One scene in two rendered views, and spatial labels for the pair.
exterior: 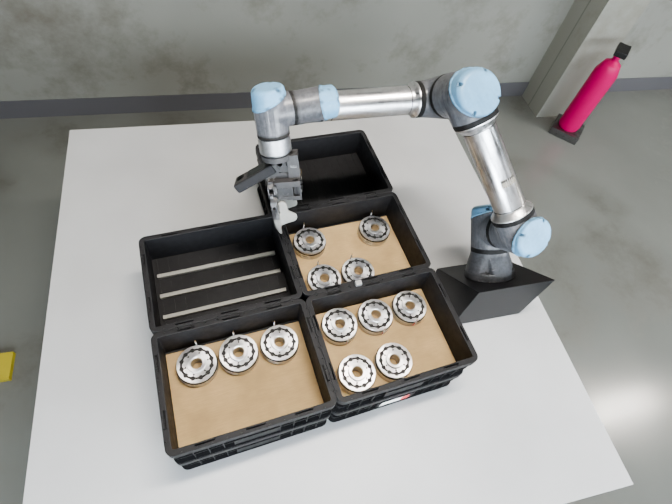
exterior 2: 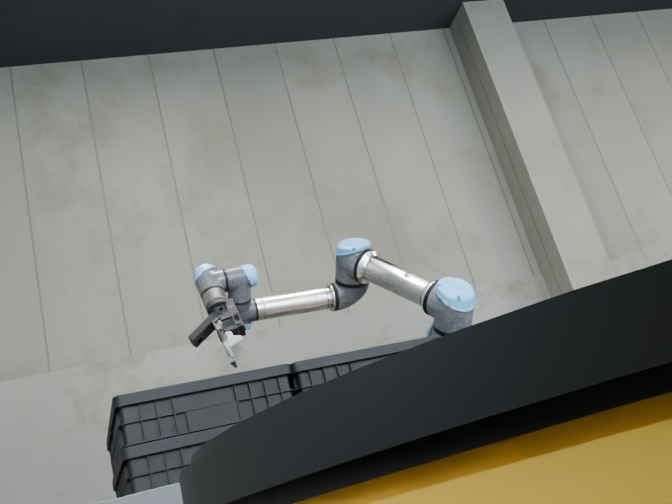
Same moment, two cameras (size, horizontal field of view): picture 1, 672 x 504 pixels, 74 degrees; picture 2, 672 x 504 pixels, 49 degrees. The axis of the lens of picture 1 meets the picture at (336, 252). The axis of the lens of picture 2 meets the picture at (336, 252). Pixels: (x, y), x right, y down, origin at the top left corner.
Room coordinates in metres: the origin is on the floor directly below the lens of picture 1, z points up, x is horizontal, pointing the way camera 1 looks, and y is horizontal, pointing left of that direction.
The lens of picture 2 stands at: (-1.34, -0.44, 0.58)
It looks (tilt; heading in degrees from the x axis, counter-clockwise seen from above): 19 degrees up; 6
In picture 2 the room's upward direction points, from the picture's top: 15 degrees counter-clockwise
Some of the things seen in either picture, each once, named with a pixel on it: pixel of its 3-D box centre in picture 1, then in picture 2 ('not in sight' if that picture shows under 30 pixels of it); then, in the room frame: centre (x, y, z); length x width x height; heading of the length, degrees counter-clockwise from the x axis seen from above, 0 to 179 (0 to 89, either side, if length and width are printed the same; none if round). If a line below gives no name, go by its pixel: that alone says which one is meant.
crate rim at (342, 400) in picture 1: (390, 329); (351, 368); (0.53, -0.19, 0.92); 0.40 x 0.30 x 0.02; 119
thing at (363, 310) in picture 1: (375, 314); not in sight; (0.60, -0.15, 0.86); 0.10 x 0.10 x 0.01
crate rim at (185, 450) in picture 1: (243, 370); (198, 398); (0.34, 0.16, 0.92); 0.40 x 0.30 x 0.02; 119
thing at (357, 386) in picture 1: (357, 372); not in sight; (0.42, -0.13, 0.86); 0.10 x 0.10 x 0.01
